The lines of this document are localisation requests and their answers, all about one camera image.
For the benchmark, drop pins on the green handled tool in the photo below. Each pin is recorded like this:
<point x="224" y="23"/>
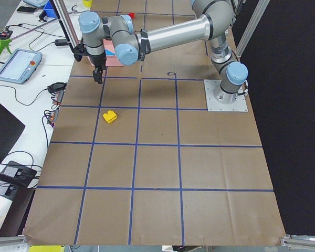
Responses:
<point x="4" y="44"/>

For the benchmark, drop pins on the teach pendant tablet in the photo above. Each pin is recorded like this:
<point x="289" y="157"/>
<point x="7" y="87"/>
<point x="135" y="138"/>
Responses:
<point x="20" y="66"/>

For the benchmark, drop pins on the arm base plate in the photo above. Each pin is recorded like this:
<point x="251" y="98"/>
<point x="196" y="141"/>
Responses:
<point x="219" y="101"/>

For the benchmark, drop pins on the yellow toy block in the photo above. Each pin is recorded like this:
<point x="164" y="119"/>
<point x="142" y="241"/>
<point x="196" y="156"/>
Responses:
<point x="110" y="116"/>

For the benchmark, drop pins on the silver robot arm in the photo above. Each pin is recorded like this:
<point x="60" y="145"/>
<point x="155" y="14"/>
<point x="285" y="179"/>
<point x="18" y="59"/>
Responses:
<point x="212" y="20"/>

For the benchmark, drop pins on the aluminium frame post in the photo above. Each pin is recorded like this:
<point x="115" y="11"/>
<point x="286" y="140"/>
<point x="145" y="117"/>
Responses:
<point x="62" y="14"/>

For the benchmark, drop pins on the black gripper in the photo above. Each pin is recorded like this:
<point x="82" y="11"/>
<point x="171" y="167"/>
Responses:
<point x="98" y="61"/>

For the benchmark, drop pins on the black power adapter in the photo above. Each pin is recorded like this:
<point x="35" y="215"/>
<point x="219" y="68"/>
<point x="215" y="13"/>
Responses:
<point x="60" y="42"/>

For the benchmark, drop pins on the pink plastic box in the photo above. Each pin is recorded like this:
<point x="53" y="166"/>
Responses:
<point x="112" y="60"/>

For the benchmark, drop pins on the blue plastic bin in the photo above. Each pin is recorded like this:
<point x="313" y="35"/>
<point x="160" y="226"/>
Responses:
<point x="49" y="10"/>

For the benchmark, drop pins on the black smartphone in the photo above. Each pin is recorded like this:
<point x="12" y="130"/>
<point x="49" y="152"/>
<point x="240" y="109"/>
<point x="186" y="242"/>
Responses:
<point x="25" y="9"/>

